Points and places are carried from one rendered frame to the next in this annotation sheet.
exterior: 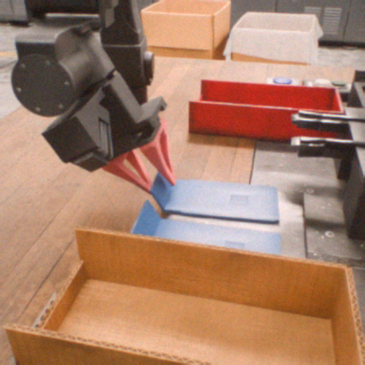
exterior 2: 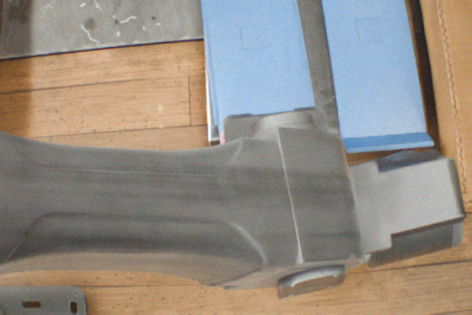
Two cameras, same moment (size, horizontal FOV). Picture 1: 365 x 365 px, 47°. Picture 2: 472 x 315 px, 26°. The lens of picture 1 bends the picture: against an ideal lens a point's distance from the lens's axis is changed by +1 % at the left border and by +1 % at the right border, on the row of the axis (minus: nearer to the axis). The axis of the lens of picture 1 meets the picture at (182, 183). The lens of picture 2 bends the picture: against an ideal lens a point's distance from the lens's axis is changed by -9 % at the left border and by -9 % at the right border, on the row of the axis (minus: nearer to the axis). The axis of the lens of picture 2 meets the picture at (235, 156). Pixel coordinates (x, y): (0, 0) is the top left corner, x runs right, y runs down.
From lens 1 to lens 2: 74 cm
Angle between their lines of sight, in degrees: 62
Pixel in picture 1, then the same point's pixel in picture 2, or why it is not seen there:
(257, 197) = (240, 13)
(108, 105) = not seen: hidden behind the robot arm
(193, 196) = (268, 105)
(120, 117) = not seen: hidden behind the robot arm
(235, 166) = (101, 77)
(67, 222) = (351, 299)
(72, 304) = not seen: outside the picture
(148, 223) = (379, 140)
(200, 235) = (359, 75)
